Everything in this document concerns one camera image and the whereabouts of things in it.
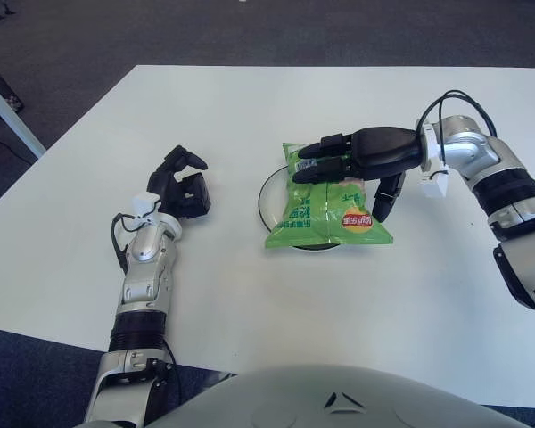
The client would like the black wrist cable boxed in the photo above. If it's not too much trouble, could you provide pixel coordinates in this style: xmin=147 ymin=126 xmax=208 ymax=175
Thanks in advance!
xmin=111 ymin=212 xmax=148 ymax=274
xmin=416 ymin=90 xmax=500 ymax=139

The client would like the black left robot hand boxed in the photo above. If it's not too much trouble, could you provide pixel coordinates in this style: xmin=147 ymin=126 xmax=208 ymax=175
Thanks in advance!
xmin=146 ymin=144 xmax=213 ymax=222

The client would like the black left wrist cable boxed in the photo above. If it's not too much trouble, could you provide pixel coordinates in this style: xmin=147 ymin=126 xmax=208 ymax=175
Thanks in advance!
xmin=111 ymin=212 xmax=148 ymax=274

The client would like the white left wrist connector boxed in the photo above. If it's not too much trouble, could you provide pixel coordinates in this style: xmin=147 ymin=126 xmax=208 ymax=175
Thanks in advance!
xmin=132 ymin=192 xmax=161 ymax=224

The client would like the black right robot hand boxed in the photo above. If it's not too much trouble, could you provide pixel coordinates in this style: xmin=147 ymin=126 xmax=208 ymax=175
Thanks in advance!
xmin=292 ymin=127 xmax=424 ymax=223

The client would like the grey robot torso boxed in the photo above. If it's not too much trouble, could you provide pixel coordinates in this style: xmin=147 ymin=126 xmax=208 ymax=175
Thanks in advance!
xmin=160 ymin=363 xmax=518 ymax=428

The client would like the black box on floor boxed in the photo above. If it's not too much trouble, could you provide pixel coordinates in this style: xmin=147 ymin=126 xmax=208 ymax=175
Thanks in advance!
xmin=0 ymin=73 xmax=25 ymax=113

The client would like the white right wrist connector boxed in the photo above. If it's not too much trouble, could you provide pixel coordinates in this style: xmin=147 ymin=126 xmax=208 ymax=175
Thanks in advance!
xmin=418 ymin=119 xmax=449 ymax=197

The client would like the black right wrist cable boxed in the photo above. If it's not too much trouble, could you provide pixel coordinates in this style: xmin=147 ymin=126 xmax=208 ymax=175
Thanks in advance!
xmin=416 ymin=90 xmax=500 ymax=139

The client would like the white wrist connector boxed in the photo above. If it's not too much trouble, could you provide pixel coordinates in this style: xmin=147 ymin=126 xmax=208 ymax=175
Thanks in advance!
xmin=418 ymin=119 xmax=449 ymax=197
xmin=132 ymin=192 xmax=161 ymax=224

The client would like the green chips snack bag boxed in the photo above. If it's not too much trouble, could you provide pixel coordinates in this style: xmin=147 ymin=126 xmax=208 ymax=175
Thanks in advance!
xmin=264 ymin=142 xmax=394 ymax=251

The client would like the white plate black rim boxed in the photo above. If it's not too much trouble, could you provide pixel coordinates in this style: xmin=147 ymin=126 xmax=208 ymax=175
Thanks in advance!
xmin=257 ymin=164 xmax=340 ymax=253

